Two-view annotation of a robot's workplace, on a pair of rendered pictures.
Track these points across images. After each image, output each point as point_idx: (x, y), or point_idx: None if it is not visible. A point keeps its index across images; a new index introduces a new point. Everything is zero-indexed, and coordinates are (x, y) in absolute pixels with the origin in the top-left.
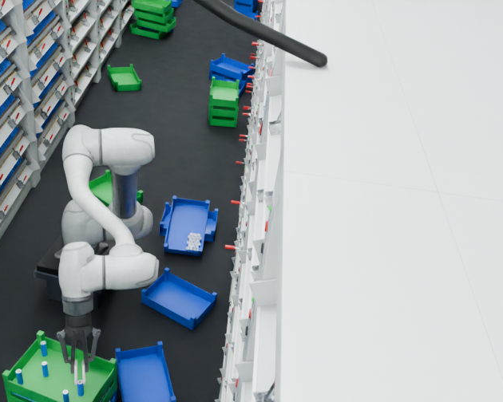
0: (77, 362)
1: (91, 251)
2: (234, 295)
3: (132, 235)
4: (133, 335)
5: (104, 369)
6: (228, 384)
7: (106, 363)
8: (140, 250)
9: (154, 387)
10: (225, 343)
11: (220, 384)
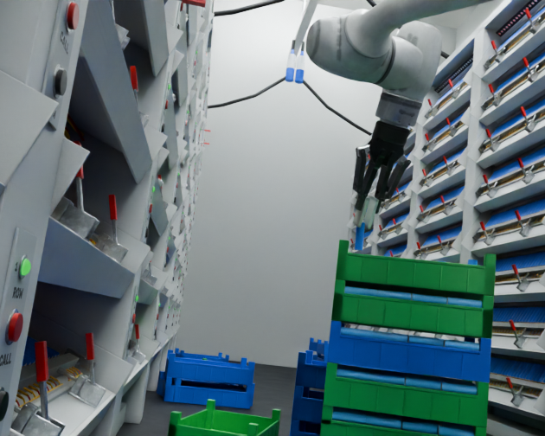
0: (373, 198)
1: (400, 28)
2: (179, 53)
3: (376, 5)
4: None
5: (358, 279)
6: (204, 20)
7: (356, 259)
8: (344, 15)
9: None
10: (94, 416)
11: (130, 339)
